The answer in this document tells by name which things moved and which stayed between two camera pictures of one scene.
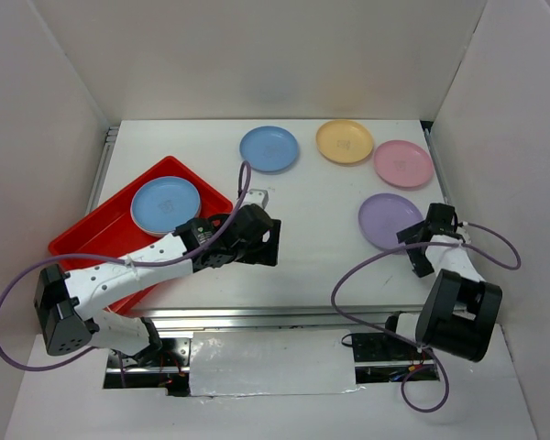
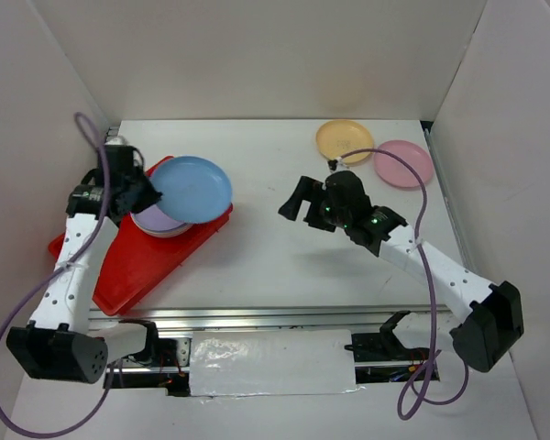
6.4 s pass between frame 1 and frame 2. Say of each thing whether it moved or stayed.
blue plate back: moved
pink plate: stayed
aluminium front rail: stayed
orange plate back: stayed
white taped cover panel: stayed
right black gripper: moved
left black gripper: moved
